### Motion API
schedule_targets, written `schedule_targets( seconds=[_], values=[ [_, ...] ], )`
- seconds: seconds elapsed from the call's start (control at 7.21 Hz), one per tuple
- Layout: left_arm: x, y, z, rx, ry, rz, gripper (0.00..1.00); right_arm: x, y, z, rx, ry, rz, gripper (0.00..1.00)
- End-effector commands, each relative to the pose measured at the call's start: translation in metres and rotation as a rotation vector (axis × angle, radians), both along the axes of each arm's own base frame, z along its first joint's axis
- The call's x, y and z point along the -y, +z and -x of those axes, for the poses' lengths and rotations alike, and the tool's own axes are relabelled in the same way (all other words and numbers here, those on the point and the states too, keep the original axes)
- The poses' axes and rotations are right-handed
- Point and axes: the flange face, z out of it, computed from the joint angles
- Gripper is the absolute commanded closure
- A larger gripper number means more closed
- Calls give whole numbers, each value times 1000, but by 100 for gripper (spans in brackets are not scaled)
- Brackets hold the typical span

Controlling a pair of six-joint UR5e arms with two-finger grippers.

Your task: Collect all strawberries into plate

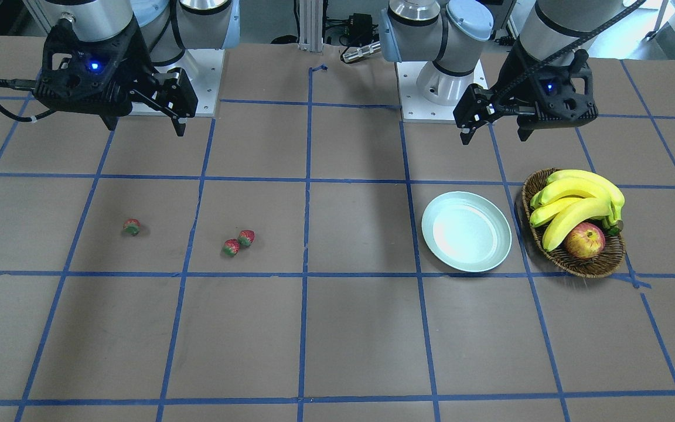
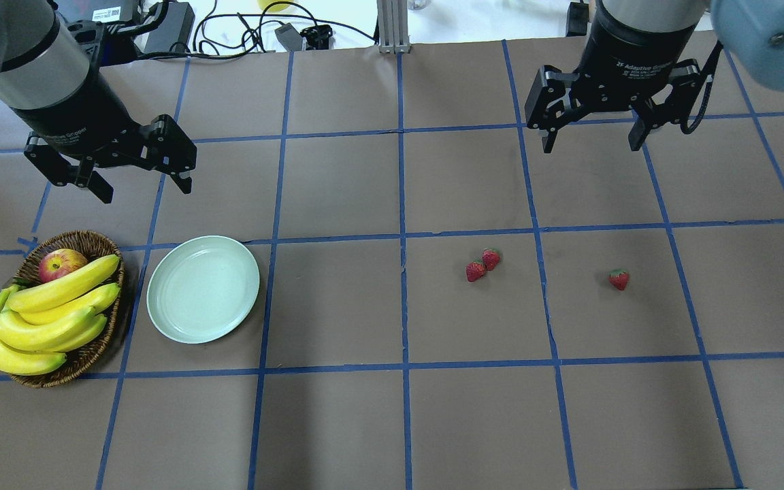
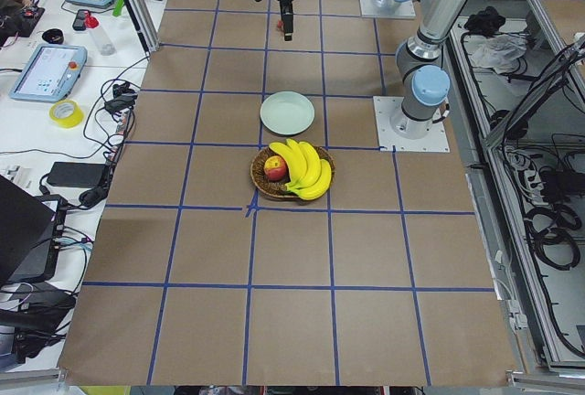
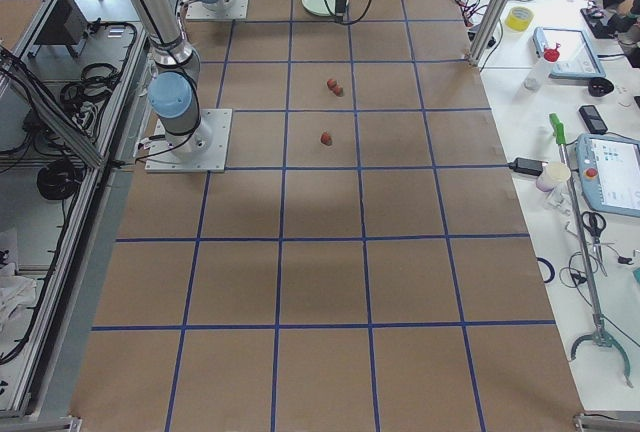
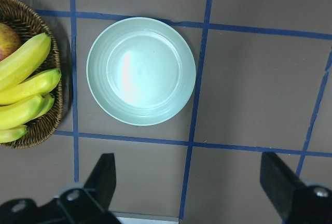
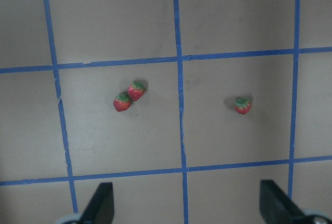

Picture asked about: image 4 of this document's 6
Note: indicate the black handled scissors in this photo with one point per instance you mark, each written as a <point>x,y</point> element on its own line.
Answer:
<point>595,224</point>

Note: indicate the black phone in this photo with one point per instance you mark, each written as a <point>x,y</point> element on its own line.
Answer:
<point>593,120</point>

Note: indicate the far teach pendant tablet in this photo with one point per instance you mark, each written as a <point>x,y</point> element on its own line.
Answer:
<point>577,57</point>

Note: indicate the aluminium frame post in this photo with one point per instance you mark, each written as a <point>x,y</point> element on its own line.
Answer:
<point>485,30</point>

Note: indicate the clear bottle red cap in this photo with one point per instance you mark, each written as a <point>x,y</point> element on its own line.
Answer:
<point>541,70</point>

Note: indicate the near teach pendant tablet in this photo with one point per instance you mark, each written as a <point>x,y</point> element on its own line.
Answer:
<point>609,173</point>

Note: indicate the black power adapter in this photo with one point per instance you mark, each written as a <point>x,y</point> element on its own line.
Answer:
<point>527,166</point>

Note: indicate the yellow tape roll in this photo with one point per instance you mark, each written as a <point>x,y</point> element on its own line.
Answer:
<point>519,18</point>

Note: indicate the light green plate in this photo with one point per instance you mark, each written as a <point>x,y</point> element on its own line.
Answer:
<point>321,8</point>

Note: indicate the white paper cup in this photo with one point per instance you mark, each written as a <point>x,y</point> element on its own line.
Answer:
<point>553,175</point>

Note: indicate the teach pendant tablet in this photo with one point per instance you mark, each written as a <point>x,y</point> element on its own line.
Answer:
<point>577,57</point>
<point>609,173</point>

